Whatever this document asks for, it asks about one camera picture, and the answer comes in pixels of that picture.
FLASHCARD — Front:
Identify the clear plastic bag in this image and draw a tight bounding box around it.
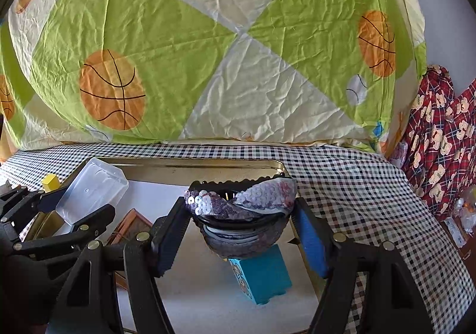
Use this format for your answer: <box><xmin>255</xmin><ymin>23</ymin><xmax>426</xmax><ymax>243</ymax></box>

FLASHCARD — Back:
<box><xmin>444</xmin><ymin>185</ymin><xmax>476</xmax><ymax>245</ymax></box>

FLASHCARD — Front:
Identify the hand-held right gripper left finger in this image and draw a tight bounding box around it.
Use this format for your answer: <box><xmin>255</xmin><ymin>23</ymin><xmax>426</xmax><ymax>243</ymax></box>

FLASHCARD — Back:
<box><xmin>48</xmin><ymin>202</ymin><xmax>192</xmax><ymax>334</ymax></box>

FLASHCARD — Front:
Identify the white paper sheet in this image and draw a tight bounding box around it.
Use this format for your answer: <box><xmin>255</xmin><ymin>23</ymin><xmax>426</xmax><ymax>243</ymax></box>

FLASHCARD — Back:
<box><xmin>112</xmin><ymin>180</ymin><xmax>324</xmax><ymax>334</ymax></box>

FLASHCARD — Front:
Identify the red plaid bear cloth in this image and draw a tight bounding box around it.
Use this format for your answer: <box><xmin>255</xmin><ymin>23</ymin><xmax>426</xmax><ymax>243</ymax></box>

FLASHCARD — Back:
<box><xmin>400</xmin><ymin>65</ymin><xmax>476</xmax><ymax>223</ymax></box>

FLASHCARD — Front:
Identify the checkered tablecloth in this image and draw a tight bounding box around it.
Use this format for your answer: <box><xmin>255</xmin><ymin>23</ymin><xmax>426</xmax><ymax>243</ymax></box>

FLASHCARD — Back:
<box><xmin>0</xmin><ymin>142</ymin><xmax>470</xmax><ymax>334</ymax></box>

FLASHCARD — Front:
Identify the gold metal tin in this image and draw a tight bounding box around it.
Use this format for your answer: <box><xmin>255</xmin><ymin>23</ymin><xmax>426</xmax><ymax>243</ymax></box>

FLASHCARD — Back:
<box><xmin>20</xmin><ymin>157</ymin><xmax>328</xmax><ymax>334</ymax></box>

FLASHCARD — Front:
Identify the basketball print blanket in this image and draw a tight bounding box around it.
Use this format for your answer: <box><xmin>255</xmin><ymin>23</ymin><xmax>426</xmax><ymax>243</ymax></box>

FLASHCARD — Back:
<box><xmin>0</xmin><ymin>0</ymin><xmax>428</xmax><ymax>156</ymax></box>

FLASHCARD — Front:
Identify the clear plastic box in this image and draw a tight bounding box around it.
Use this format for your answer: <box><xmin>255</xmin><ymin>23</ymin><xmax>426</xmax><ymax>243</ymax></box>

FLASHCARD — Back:
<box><xmin>55</xmin><ymin>158</ymin><xmax>129</xmax><ymax>226</ymax></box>

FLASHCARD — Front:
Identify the yellow cube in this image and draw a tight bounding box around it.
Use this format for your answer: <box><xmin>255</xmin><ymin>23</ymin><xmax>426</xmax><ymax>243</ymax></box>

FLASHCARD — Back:
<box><xmin>42</xmin><ymin>175</ymin><xmax>61</xmax><ymax>192</ymax></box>

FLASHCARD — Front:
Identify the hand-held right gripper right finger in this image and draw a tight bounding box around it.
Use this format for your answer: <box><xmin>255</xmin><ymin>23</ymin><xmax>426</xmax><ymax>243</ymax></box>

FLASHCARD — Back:
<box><xmin>294</xmin><ymin>198</ymin><xmax>434</xmax><ymax>334</ymax></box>

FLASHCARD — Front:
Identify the blue toy block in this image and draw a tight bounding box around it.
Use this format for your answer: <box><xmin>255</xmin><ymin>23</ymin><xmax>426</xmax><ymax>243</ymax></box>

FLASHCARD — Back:
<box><xmin>228</xmin><ymin>245</ymin><xmax>293</xmax><ymax>305</ymax></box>

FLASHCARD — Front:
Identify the wooden picture frame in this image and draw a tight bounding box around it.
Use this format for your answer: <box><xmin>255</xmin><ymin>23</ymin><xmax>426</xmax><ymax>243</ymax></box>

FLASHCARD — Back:
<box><xmin>105</xmin><ymin>208</ymin><xmax>153</xmax><ymax>291</ymax></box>

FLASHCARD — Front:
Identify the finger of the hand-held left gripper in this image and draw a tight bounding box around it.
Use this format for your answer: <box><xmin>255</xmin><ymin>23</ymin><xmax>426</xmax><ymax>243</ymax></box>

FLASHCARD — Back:
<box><xmin>13</xmin><ymin>204</ymin><xmax>117</xmax><ymax>257</ymax></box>
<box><xmin>0</xmin><ymin>187</ymin><xmax>69</xmax><ymax>230</ymax></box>

